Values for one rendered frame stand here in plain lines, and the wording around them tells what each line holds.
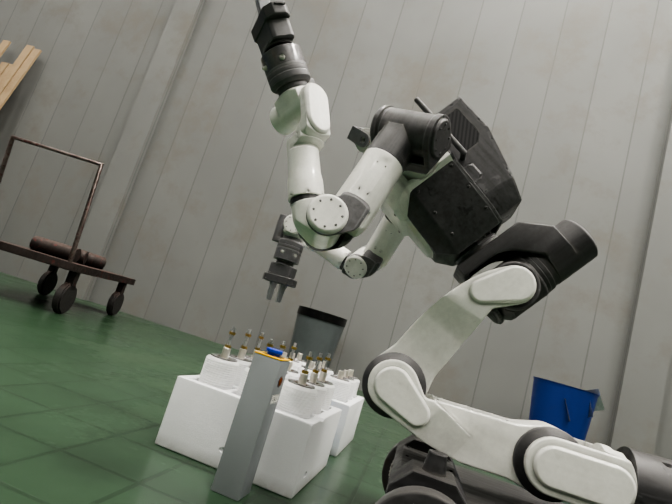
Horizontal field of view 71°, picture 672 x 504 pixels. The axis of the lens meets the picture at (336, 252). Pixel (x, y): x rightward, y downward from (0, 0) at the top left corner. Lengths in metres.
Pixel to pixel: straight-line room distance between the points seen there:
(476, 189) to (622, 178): 3.88
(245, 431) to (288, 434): 0.15
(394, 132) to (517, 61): 4.33
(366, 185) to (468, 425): 0.56
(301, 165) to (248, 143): 4.19
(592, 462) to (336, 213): 0.69
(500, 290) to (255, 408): 0.60
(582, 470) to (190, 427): 0.91
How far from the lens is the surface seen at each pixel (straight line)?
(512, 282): 1.10
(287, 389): 1.27
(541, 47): 5.39
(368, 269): 1.49
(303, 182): 0.91
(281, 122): 1.03
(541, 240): 1.15
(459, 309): 1.09
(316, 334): 3.87
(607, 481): 1.13
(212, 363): 1.34
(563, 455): 1.10
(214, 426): 1.31
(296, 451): 1.25
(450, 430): 1.09
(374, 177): 0.93
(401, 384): 1.05
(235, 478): 1.16
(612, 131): 5.10
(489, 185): 1.13
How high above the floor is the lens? 0.40
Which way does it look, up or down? 10 degrees up
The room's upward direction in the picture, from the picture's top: 17 degrees clockwise
